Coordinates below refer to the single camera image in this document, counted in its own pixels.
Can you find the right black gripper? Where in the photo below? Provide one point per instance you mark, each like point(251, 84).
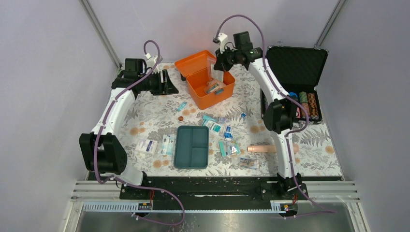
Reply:
point(220, 65)

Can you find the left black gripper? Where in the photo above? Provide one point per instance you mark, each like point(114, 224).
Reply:
point(165, 88)

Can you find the gauze pads clear bag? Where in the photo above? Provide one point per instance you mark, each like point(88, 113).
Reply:
point(213, 85)

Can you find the white blue medicine box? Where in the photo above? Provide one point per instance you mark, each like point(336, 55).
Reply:
point(146, 146)

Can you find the gloves packet clear bag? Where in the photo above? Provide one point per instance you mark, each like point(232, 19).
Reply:
point(212, 72)

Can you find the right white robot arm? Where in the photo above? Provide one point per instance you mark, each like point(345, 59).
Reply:
point(278, 117)

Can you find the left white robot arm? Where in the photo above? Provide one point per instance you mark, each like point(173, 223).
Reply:
point(101, 149)

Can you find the orange plastic medicine box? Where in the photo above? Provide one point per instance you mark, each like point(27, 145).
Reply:
point(194, 69)

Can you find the small teal sachet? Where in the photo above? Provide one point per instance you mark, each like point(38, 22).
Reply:
point(181, 106)

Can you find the teal bandage sachet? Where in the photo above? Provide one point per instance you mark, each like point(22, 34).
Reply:
point(205, 117)

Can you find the floral tablecloth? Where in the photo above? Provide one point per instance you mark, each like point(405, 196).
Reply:
point(152, 117)

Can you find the white teal dressing packet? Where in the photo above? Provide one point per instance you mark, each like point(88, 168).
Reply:
point(167, 145)

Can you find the black foam-lined case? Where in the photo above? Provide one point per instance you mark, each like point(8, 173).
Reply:
point(298, 69)

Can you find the teal divided tray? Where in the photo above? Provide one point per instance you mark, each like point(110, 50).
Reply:
point(191, 147)

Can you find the medical gauze packet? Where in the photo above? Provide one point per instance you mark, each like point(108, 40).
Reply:
point(213, 126)

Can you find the clear tape roll packet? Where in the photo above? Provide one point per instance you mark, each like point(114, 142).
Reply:
point(222, 120)

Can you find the blue white wipe packet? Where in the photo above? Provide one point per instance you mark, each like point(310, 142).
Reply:
point(228, 133)

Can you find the teal plaster packet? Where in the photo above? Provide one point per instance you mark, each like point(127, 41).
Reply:
point(222, 148)

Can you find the clear bag with small items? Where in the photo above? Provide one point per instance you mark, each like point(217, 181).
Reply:
point(232, 149)

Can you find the striped plaster strip packet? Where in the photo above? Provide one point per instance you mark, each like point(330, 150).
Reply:
point(248, 163)

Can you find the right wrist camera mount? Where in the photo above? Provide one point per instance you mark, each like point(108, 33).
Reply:
point(221, 39)

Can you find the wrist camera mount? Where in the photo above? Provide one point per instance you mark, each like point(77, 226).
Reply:
point(152, 60)
point(221, 39)

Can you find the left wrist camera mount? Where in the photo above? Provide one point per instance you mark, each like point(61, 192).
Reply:
point(152, 60)

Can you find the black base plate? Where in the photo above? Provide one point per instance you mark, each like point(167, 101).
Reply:
point(210, 192)

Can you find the slotted cable duct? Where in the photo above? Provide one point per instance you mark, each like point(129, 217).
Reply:
point(142, 207)

